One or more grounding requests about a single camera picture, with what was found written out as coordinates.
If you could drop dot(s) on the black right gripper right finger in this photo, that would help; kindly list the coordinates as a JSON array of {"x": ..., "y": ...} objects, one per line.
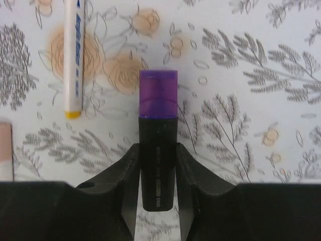
[{"x": 211, "y": 208}]

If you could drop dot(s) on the floral patterned table mat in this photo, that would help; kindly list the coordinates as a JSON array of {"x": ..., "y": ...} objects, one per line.
[{"x": 248, "y": 90}]

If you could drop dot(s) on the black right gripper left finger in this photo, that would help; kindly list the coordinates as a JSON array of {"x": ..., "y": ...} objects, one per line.
[{"x": 101, "y": 208}]

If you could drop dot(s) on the yellow capped white marker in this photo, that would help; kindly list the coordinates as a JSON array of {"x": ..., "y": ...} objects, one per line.
[{"x": 73, "y": 58}]

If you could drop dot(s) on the peach capped white marker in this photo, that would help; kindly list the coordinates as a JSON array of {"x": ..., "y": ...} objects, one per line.
[{"x": 6, "y": 157}]

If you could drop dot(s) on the black purple highlighter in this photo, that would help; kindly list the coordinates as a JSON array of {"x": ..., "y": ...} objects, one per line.
[{"x": 158, "y": 134}]

